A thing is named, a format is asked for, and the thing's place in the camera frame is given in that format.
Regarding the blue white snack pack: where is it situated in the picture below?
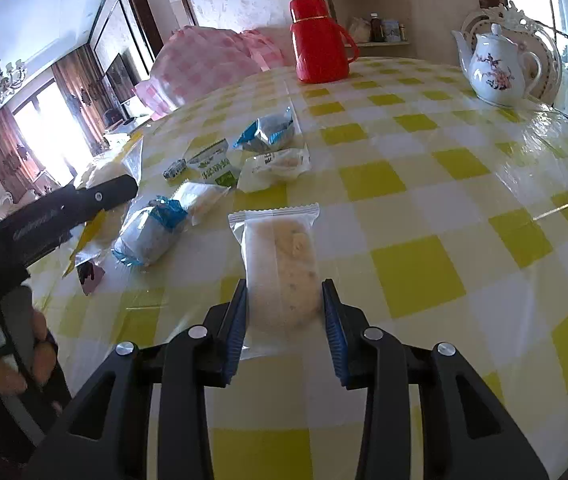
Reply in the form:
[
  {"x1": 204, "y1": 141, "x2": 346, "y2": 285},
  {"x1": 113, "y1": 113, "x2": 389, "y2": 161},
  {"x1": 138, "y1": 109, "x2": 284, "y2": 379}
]
[{"x1": 110, "y1": 196, "x2": 187, "y2": 266}]

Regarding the pink black chocolate pack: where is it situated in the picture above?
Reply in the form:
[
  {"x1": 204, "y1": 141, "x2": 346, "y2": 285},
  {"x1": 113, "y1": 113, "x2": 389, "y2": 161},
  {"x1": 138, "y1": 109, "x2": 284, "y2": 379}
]
[{"x1": 77, "y1": 260, "x2": 105, "y2": 296}]

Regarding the small blue white candy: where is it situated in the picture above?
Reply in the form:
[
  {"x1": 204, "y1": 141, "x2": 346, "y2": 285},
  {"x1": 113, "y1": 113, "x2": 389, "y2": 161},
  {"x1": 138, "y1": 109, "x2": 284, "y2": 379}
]
[{"x1": 162, "y1": 158, "x2": 187, "y2": 181}]

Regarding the clear yellow cake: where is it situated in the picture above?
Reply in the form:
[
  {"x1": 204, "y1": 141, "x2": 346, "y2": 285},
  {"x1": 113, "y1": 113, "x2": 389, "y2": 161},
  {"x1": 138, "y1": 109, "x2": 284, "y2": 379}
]
[{"x1": 171, "y1": 180, "x2": 231, "y2": 226}]

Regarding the green white milk packet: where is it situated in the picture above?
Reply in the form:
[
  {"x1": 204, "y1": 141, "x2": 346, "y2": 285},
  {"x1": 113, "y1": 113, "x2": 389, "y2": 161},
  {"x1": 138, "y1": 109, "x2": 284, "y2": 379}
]
[{"x1": 186, "y1": 139, "x2": 239, "y2": 188}]

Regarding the clear bread slice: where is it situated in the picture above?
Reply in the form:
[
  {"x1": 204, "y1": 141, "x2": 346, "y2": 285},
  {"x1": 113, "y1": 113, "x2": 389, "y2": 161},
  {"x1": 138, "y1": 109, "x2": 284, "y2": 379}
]
[{"x1": 229, "y1": 203, "x2": 322, "y2": 360}]

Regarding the clear bag white pastry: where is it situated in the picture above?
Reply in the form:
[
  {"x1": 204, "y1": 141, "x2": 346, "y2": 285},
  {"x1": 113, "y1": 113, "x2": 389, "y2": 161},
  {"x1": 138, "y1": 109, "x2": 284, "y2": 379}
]
[{"x1": 237, "y1": 148, "x2": 311, "y2": 193}]

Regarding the blue silver small packet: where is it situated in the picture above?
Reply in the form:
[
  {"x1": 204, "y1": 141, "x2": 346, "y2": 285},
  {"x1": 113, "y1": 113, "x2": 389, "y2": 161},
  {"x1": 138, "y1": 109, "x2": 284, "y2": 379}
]
[{"x1": 234, "y1": 106, "x2": 295, "y2": 154}]

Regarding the person left hand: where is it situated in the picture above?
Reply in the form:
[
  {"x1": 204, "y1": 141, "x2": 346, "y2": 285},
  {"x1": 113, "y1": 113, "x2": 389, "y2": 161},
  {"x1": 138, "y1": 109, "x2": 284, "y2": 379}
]
[{"x1": 0, "y1": 308, "x2": 57, "y2": 396}]

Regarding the yellow edged clear bag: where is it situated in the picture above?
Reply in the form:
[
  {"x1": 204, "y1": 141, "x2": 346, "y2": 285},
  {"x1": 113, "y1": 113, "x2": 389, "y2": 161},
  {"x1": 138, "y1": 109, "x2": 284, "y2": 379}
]
[{"x1": 64, "y1": 132, "x2": 143, "y2": 276}]

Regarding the chandelier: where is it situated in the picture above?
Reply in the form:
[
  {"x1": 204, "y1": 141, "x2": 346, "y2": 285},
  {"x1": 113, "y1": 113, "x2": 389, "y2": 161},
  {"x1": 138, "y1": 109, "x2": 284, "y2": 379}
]
[{"x1": 0, "y1": 60, "x2": 27, "y2": 106}]

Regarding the pink checkered food cover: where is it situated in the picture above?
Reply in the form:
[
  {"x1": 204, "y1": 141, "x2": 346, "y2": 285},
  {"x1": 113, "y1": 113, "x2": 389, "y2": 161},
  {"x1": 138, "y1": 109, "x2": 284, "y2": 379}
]
[{"x1": 134, "y1": 26, "x2": 286, "y2": 120}]

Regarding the yellow checkered tablecloth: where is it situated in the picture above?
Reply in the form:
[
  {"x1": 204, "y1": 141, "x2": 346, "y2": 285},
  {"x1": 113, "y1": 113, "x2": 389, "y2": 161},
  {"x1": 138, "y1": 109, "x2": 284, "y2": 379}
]
[{"x1": 31, "y1": 58, "x2": 568, "y2": 478}]

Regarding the red thermos jug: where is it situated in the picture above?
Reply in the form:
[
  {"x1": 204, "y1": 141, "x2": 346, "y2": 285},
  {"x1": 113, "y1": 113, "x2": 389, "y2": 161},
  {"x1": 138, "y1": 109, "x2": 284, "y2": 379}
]
[{"x1": 289, "y1": 0, "x2": 359, "y2": 84}]

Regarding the white floral teapot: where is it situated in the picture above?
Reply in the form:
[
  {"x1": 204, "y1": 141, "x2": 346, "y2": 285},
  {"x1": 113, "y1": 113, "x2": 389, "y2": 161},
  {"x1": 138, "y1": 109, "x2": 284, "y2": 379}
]
[{"x1": 451, "y1": 24, "x2": 541, "y2": 107}]

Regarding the ornate white chair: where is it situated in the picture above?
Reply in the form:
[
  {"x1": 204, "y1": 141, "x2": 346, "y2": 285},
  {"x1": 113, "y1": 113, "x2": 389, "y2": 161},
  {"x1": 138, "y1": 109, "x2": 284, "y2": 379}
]
[{"x1": 460, "y1": 1, "x2": 564, "y2": 105}]

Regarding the wall television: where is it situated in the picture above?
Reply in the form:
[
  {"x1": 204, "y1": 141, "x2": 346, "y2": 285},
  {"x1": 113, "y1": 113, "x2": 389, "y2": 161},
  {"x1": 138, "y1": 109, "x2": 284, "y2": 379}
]
[{"x1": 106, "y1": 53, "x2": 135, "y2": 103}]

